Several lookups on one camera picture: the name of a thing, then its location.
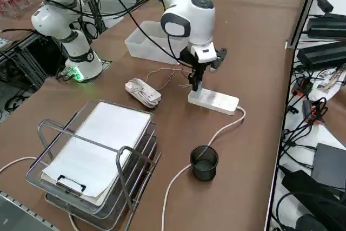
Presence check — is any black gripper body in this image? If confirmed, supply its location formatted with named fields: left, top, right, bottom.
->
left=179, top=48, right=216, bottom=72

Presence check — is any large white power strip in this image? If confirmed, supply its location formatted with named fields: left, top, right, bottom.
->
left=188, top=87, right=240, bottom=116

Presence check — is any long black power adapter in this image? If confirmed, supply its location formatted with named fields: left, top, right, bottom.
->
left=296, top=40, right=346, bottom=71
left=307, top=13, right=346, bottom=39

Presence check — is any small black power adapter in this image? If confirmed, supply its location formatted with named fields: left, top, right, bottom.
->
left=316, top=0, right=335, bottom=15

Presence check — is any translucent plastic bin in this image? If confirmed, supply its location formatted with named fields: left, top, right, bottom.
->
left=124, top=20, right=194, bottom=65

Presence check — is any black mesh pen cup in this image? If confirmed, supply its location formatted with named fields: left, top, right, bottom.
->
left=189, top=145, right=219, bottom=182

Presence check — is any white paper on clipboard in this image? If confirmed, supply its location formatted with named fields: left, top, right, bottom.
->
left=40, top=102, right=152, bottom=206

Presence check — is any silver metal mesh tray stack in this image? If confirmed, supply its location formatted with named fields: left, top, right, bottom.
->
left=25, top=100, right=162, bottom=231

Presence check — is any flat dark grey box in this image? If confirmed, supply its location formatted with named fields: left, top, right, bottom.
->
left=310, top=142, right=346, bottom=189

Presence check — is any black bag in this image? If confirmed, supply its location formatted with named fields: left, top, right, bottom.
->
left=281, top=170, right=346, bottom=231

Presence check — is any grey metal panel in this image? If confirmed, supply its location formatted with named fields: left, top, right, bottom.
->
left=0, top=190, right=59, bottom=231

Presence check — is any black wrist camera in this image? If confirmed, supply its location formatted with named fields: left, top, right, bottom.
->
left=212, top=48, right=228, bottom=72

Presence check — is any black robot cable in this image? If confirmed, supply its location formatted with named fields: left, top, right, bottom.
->
left=43, top=0, right=195, bottom=67

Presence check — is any small white cord-wrapped power strip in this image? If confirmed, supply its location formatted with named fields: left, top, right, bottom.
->
left=124, top=78, right=162, bottom=109

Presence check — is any thick white power strip cable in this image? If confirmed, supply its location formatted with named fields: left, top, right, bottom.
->
left=161, top=105, right=247, bottom=231

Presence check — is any aluminium frame post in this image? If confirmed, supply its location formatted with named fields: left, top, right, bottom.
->
left=285, top=0, right=325, bottom=50

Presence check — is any black aluminium frame stand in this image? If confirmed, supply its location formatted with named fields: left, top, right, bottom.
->
left=0, top=29, right=70, bottom=93

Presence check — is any white cable under tray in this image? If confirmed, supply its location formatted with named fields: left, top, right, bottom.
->
left=0, top=156, right=79, bottom=231

